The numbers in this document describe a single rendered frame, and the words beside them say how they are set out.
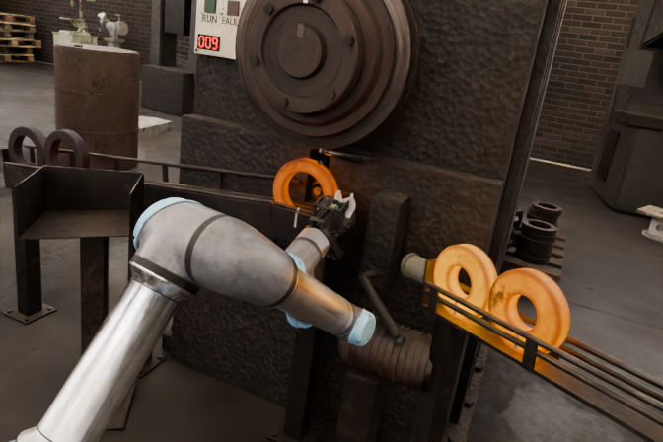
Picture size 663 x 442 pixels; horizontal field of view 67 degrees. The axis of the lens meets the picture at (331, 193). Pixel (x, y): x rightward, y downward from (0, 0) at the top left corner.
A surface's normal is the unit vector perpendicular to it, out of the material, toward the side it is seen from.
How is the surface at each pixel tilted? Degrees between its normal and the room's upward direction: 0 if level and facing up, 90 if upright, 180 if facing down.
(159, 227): 53
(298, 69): 90
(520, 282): 90
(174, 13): 90
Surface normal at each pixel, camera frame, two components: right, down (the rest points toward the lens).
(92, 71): 0.28, 0.31
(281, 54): -0.40, 0.21
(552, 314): -0.85, 0.04
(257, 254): 0.58, -0.32
